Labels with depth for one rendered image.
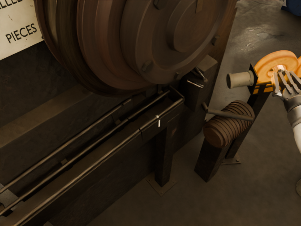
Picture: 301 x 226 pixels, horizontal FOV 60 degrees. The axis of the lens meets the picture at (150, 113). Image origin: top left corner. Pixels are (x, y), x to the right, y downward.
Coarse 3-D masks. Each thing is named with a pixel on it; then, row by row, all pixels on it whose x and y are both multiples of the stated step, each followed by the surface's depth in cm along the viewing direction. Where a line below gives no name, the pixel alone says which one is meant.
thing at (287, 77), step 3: (285, 72) 94; (288, 72) 94; (285, 75) 94; (288, 75) 93; (285, 78) 94; (288, 78) 92; (291, 78) 92; (288, 81) 93; (291, 81) 92; (291, 84) 91; (294, 84) 90; (294, 87) 90; (297, 87) 90; (297, 90) 89; (297, 93) 89
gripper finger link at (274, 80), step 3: (273, 75) 94; (276, 75) 93; (273, 78) 93; (276, 78) 92; (273, 81) 93; (276, 81) 92; (273, 84) 93; (276, 84) 91; (273, 87) 92; (276, 87) 90; (273, 90) 92; (276, 90) 90; (276, 93) 89; (273, 96) 91
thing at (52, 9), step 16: (48, 0) 42; (64, 0) 39; (48, 16) 44; (64, 16) 40; (48, 32) 47; (64, 32) 42; (64, 48) 44; (64, 64) 47; (80, 64) 49; (80, 80) 51; (96, 80) 55; (112, 96) 62
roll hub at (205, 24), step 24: (144, 0) 39; (168, 0) 43; (192, 0) 45; (216, 0) 52; (120, 24) 44; (144, 24) 41; (168, 24) 46; (192, 24) 49; (216, 24) 58; (144, 48) 45; (168, 48) 52; (192, 48) 54; (144, 72) 49; (168, 72) 55
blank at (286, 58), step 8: (264, 56) 95; (272, 56) 93; (280, 56) 92; (288, 56) 92; (256, 64) 98; (264, 64) 94; (272, 64) 94; (280, 64) 95; (288, 64) 95; (296, 64) 96; (264, 72) 98; (272, 72) 102; (264, 80) 102
